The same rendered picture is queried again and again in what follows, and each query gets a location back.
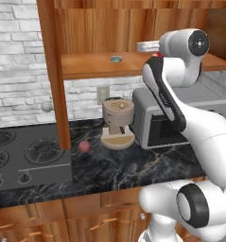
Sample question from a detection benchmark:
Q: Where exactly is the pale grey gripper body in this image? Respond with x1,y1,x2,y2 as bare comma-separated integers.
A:
136,40,162,54

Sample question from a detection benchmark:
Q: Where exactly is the wooden cabinet door, round knob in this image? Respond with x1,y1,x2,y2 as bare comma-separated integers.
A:
36,0,72,151

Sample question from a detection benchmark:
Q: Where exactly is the small grey-green can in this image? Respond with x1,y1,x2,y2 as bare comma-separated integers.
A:
110,55,124,64

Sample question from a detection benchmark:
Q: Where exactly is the grey toaster oven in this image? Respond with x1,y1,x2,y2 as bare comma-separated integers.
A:
130,85,226,150

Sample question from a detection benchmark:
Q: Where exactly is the beige coffee machine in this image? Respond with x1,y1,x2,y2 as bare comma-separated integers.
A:
100,96,136,151

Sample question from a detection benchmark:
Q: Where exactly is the grey round door knob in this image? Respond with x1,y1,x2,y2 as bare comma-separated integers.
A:
41,100,55,113

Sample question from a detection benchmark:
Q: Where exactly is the wooden drawer front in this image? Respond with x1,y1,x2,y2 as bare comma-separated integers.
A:
99,186,141,210
0,199,67,231

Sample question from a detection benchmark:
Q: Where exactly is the black gas hob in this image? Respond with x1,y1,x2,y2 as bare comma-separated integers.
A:
0,123,73,191

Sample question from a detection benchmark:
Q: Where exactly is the wooden cupboard door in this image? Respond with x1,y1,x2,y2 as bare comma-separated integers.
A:
0,220,70,242
66,208,150,242

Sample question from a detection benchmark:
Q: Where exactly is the wooden wall cabinet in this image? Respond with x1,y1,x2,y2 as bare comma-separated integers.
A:
37,0,226,81

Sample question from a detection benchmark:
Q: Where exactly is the beige wall outlet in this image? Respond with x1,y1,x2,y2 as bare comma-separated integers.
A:
96,85,111,106

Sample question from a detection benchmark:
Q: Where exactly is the wooden drawer handle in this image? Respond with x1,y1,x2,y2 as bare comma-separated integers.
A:
0,222,15,232
104,200,141,208

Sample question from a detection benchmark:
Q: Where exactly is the wooden cupboard door handle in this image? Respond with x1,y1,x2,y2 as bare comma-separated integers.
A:
19,231,53,242
89,216,131,232

